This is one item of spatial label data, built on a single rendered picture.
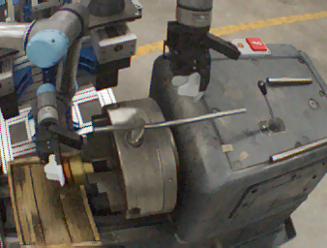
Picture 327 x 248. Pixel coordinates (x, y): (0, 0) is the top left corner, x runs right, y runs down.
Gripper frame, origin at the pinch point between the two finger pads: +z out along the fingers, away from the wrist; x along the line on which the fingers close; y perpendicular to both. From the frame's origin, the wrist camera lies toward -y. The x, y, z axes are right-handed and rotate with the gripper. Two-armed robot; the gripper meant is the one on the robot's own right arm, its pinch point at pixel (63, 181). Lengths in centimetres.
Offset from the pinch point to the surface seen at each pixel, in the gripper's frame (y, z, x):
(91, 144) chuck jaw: -10.3, -5.6, 7.3
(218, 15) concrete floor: -155, -206, -108
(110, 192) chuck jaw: -12.5, 6.2, 2.4
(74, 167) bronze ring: -4.5, -1.9, 3.8
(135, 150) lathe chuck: -19.6, 2.8, 14.6
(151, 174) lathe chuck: -22.0, 7.8, 11.3
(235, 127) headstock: -43.4, 3.4, 17.6
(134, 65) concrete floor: -62, -145, -108
